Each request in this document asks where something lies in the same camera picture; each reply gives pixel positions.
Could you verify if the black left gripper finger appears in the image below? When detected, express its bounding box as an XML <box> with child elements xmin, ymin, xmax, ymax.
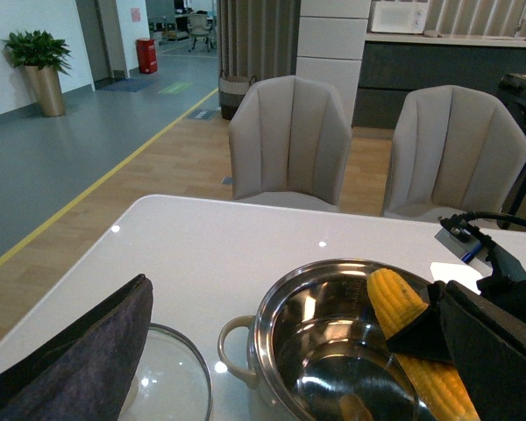
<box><xmin>0</xmin><ymin>275</ymin><xmax>153</xmax><ymax>420</ymax></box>

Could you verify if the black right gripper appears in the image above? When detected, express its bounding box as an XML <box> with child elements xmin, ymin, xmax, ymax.
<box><xmin>385</xmin><ymin>213</ymin><xmax>526</xmax><ymax>420</ymax></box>

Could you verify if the glass pot lid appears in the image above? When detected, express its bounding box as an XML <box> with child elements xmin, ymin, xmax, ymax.
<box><xmin>119</xmin><ymin>324</ymin><xmax>213</xmax><ymax>420</ymax></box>

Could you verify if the beige right dining chair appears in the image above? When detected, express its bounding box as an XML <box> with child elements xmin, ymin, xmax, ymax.
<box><xmin>381</xmin><ymin>85</ymin><xmax>526</xmax><ymax>222</ymax></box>

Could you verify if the beige dining chair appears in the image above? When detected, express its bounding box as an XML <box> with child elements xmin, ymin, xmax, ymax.
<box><xmin>381</xmin><ymin>85</ymin><xmax>526</xmax><ymax>222</ymax></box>
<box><xmin>229</xmin><ymin>75</ymin><xmax>352</xmax><ymax>212</ymax></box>

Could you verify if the beige left dining chair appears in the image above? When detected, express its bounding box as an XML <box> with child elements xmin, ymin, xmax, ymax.
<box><xmin>229</xmin><ymin>75</ymin><xmax>352</xmax><ymax>212</ymax></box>

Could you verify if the dark kitchen counter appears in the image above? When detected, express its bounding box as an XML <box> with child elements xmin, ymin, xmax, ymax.
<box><xmin>352</xmin><ymin>35</ymin><xmax>526</xmax><ymax>129</ymax></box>

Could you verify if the blue floor mat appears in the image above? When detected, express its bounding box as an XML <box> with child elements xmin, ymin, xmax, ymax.
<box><xmin>101</xmin><ymin>78</ymin><xmax>154</xmax><ymax>93</ymax></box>

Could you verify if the woven laundry basket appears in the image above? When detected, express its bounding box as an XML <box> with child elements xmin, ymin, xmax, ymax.
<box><xmin>218</xmin><ymin>69</ymin><xmax>258</xmax><ymax>120</ymax></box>

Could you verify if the green potted plant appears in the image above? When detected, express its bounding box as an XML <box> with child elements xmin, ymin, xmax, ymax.
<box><xmin>3</xmin><ymin>30</ymin><xmax>71</xmax><ymax>75</ymax></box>

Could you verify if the red fire extinguisher box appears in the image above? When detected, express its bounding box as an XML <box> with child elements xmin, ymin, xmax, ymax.
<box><xmin>136</xmin><ymin>39</ymin><xmax>158</xmax><ymax>74</ymax></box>

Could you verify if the white microwave oven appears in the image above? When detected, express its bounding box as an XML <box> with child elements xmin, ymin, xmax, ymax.
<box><xmin>369</xmin><ymin>1</ymin><xmax>430</xmax><ymax>34</ymax></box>

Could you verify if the white drawer cabinet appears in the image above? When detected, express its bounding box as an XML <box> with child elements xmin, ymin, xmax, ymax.
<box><xmin>295</xmin><ymin>0</ymin><xmax>371</xmax><ymax>121</ymax></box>

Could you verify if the grey curtain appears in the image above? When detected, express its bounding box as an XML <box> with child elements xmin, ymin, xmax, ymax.
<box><xmin>217</xmin><ymin>0</ymin><xmax>301</xmax><ymax>81</ymax></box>

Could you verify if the grey office chair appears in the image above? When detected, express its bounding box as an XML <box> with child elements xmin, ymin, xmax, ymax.
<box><xmin>188</xmin><ymin>13</ymin><xmax>212</xmax><ymax>52</ymax></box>

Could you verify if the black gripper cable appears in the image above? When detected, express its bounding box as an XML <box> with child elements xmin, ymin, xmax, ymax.
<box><xmin>464</xmin><ymin>210</ymin><xmax>526</xmax><ymax>233</ymax></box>

